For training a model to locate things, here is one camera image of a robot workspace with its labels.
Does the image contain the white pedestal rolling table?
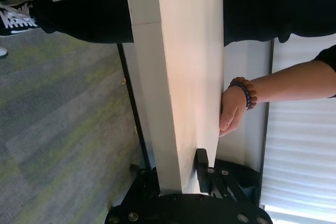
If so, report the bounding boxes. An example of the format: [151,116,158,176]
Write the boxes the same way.
[0,0,224,196]

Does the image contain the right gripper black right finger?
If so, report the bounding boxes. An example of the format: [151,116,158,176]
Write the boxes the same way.
[195,148,253,204]

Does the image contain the black trousers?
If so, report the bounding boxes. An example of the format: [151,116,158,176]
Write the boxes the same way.
[30,0,134,44]

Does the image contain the black white canvas sneaker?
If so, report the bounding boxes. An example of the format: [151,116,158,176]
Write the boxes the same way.
[0,1,40,37]

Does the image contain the person's left hand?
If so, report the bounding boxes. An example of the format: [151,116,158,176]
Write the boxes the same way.
[219,85,249,138]

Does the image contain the dark purple bead bracelet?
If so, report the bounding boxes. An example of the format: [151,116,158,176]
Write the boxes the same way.
[227,83,251,111]

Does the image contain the brown wooden bead bracelet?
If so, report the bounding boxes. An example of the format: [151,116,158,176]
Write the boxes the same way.
[230,77,259,104]

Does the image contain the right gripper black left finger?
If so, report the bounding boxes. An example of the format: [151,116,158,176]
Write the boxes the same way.
[130,164,161,199]

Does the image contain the person's left forearm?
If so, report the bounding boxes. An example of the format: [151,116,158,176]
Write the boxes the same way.
[249,60,336,104]

